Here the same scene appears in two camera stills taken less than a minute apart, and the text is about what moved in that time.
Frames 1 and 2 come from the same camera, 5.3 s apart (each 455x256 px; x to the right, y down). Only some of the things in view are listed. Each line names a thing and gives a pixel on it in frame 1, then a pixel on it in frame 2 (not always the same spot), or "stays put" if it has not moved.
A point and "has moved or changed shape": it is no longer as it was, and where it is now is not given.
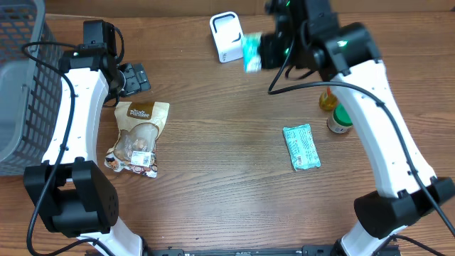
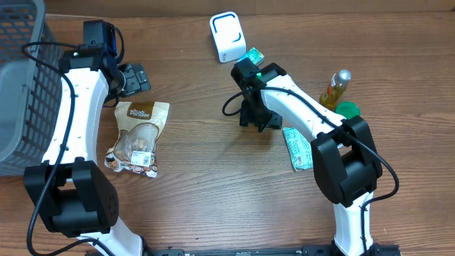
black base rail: x=307 y=250 stays put
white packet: x=135 y=147 stays put
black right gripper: x=271 y=46 -> x=251 y=119
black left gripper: x=133 y=80 stays put
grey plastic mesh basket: x=31 y=90 stays put
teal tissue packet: x=252 y=52 has moved or changed shape
